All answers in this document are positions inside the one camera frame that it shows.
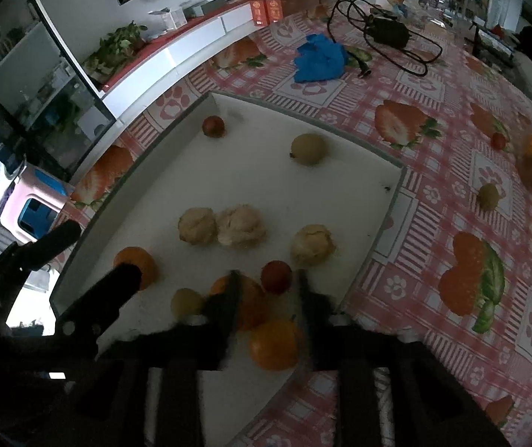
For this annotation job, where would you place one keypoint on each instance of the green potted plant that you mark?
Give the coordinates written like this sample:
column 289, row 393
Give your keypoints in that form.
column 117, row 44

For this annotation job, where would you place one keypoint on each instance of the black metal rack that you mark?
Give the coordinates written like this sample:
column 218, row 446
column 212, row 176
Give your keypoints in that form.
column 494, row 53

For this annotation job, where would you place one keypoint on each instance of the blue crumpled cloth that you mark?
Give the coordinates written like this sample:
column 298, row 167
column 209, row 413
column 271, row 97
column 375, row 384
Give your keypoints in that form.
column 319, row 58

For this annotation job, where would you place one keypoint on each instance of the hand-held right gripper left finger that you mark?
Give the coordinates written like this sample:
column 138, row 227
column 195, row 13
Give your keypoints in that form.
column 221, row 309

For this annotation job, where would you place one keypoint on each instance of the yellow green round fruit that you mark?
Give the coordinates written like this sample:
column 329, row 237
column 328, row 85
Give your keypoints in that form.
column 185, row 301
column 488, row 196
column 310, row 150

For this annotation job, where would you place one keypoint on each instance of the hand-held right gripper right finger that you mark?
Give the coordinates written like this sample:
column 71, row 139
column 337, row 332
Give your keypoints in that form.
column 310, row 307

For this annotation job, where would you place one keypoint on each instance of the red gift box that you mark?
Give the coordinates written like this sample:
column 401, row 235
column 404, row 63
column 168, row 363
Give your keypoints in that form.
column 275, row 10
column 257, row 12

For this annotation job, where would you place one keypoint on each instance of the beige papery husk fruit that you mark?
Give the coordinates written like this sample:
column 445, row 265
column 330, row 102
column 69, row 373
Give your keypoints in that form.
column 197, row 226
column 313, row 245
column 242, row 227

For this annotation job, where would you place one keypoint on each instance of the dark red round fruit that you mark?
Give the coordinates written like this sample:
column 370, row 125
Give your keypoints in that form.
column 213, row 126

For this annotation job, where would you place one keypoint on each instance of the plaid strawberry print tablecloth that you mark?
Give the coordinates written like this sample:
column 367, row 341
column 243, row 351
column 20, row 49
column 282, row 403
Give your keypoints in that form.
column 433, row 223

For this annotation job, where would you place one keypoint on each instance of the small red tomato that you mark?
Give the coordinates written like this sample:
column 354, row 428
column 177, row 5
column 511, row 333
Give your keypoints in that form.
column 498, row 140
column 276, row 277

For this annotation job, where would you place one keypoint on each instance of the clear plastic box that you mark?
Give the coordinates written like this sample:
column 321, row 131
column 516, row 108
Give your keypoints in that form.
column 172, row 18

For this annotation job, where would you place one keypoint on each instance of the white red television cabinet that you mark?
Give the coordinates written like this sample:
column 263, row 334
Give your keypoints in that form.
column 191, row 46

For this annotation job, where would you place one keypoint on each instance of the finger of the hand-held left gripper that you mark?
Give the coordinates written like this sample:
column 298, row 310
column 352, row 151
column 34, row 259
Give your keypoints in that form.
column 58, row 240
column 117, row 284

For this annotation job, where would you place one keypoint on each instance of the pink plastic box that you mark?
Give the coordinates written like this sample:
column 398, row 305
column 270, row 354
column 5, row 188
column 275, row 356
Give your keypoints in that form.
column 19, row 191

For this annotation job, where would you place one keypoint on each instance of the white tray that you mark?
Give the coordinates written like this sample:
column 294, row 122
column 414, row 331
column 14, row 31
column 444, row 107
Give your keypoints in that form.
column 247, row 172

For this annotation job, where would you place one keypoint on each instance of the glass door cabinet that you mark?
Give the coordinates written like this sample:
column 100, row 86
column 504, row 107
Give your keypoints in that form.
column 38, row 84

